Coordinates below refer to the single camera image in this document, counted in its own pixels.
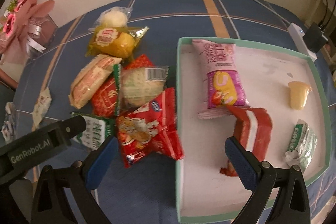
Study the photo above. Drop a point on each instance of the yellow soft bread packet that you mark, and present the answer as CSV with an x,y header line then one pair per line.
x,y
115,41

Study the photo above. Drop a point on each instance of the green foil snack packet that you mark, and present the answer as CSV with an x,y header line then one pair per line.
x,y
302,146

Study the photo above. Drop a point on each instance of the crumpled patterned wrapper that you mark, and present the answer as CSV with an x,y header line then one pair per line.
x,y
8,129

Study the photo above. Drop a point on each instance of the red patterned pastry packet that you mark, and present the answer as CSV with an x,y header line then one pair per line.
x,y
105,99

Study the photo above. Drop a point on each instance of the yellow pudding jelly cup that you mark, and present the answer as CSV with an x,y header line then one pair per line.
x,y
299,92

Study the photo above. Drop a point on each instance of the clear green-edged rice cracker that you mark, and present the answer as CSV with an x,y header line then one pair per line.
x,y
138,86

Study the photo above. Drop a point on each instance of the beige sandwich cracker packet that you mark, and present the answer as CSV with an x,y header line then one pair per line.
x,y
90,78

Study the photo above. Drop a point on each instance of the red shiny snack packet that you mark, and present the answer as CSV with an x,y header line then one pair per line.
x,y
150,128

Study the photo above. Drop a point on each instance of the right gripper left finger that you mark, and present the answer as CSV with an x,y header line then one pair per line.
x,y
50,204

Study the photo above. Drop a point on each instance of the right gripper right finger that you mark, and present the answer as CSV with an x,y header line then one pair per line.
x,y
291,204

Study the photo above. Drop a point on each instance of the red white wafer packet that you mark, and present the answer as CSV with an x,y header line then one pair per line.
x,y
252,129

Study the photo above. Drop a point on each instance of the small white floral sachet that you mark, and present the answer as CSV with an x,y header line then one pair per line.
x,y
41,107

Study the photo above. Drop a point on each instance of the pink flower bouquet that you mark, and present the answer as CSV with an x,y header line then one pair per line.
x,y
26,26

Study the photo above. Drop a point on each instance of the pink swiss roll packet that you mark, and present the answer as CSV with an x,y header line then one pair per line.
x,y
222,85

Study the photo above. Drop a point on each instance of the green white snack packet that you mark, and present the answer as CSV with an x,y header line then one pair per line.
x,y
97,130

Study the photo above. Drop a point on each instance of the teal shallow cardboard tray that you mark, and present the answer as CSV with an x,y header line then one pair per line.
x,y
259,93

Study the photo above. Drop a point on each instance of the white round bun packet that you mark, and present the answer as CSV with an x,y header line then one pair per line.
x,y
114,17

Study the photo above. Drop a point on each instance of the blue plaid tablecloth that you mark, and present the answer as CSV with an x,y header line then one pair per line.
x,y
146,191

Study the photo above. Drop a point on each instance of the white power strip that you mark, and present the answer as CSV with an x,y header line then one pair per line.
x,y
296,33

